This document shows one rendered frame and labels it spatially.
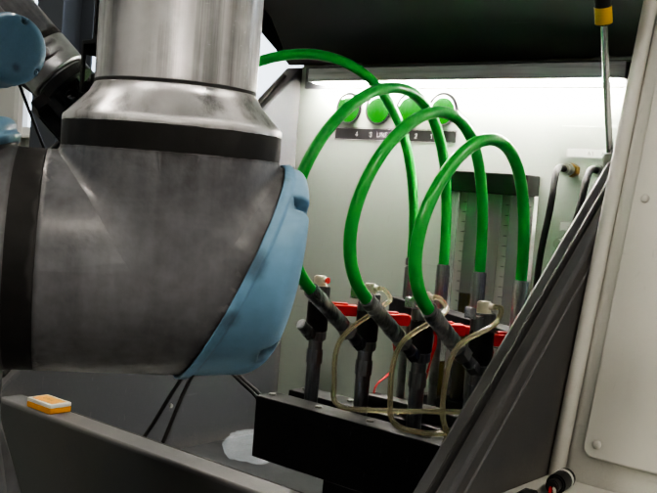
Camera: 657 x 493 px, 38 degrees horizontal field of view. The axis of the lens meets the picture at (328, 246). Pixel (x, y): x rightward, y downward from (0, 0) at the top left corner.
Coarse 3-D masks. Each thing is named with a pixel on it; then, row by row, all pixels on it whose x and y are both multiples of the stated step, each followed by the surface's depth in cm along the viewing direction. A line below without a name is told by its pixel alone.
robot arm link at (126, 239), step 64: (128, 0) 47; (192, 0) 47; (256, 0) 49; (128, 64) 47; (192, 64) 47; (256, 64) 50; (64, 128) 48; (128, 128) 45; (192, 128) 46; (256, 128) 48; (64, 192) 46; (128, 192) 46; (192, 192) 46; (256, 192) 48; (64, 256) 45; (128, 256) 46; (192, 256) 46; (256, 256) 47; (64, 320) 46; (128, 320) 46; (192, 320) 47; (256, 320) 47
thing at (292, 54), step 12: (264, 60) 123; (276, 60) 124; (288, 60) 125; (324, 60) 127; (336, 60) 128; (348, 60) 129; (360, 72) 130; (372, 84) 131; (384, 96) 132; (396, 108) 133; (396, 120) 133; (408, 144) 134; (408, 156) 134; (408, 168) 135; (408, 180) 135; (408, 192) 136; (408, 240) 137; (408, 252) 137
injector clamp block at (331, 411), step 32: (256, 416) 122; (288, 416) 118; (320, 416) 115; (352, 416) 115; (384, 416) 117; (256, 448) 122; (288, 448) 118; (320, 448) 115; (352, 448) 112; (384, 448) 109; (416, 448) 106; (352, 480) 112; (384, 480) 109; (416, 480) 106
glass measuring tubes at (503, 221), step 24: (456, 192) 138; (504, 192) 132; (528, 192) 130; (456, 216) 139; (504, 216) 135; (456, 240) 140; (504, 240) 135; (456, 264) 140; (504, 264) 133; (528, 264) 133; (456, 288) 140; (504, 288) 133; (528, 288) 133; (504, 312) 133; (456, 360) 138; (456, 384) 138; (456, 408) 137
